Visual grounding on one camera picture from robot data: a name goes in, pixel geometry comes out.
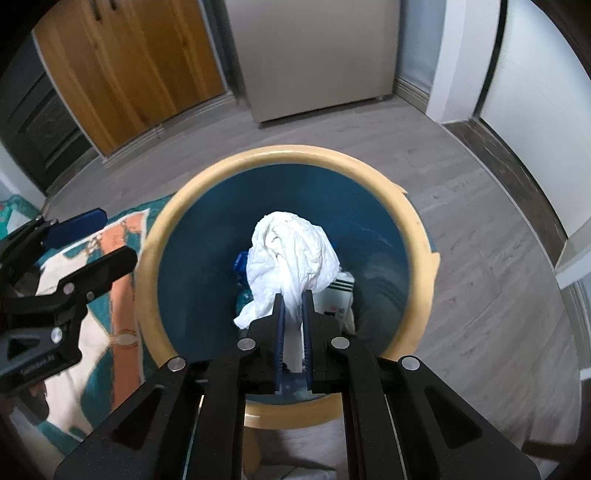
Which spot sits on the blue cloth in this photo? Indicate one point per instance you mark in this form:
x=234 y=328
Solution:
x=244 y=299

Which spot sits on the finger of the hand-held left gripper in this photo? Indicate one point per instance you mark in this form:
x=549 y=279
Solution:
x=78 y=224
x=106 y=270

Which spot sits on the white striped box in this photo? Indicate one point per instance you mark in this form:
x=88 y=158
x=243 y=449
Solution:
x=339 y=300

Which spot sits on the white door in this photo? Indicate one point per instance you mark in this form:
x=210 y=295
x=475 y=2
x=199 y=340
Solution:
x=531 y=92

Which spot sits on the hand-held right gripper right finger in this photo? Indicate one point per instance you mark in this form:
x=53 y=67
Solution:
x=308 y=341

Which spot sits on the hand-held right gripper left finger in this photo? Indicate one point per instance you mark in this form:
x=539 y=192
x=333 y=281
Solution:
x=278 y=341

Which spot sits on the dark entrance door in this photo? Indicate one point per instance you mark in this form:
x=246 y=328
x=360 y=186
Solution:
x=41 y=120

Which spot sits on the brown wooden bar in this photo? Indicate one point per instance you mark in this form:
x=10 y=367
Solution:
x=542 y=450

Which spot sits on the blue snack bag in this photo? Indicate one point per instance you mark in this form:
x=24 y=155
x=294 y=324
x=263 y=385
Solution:
x=240 y=267

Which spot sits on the teal orange printed mat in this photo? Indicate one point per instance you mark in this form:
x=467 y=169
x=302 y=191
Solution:
x=120 y=323

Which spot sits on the wooden cabinet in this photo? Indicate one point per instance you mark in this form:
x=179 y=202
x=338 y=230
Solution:
x=129 y=69

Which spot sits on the teal patterned box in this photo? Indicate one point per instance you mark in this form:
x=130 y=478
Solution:
x=16 y=210

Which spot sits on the blue bucket with yellow rim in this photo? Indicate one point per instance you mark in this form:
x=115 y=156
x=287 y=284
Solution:
x=207 y=240

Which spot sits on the white cloth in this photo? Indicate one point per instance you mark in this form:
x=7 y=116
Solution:
x=291 y=249

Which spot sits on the beige refrigerator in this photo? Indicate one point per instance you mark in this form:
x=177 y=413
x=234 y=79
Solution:
x=314 y=55

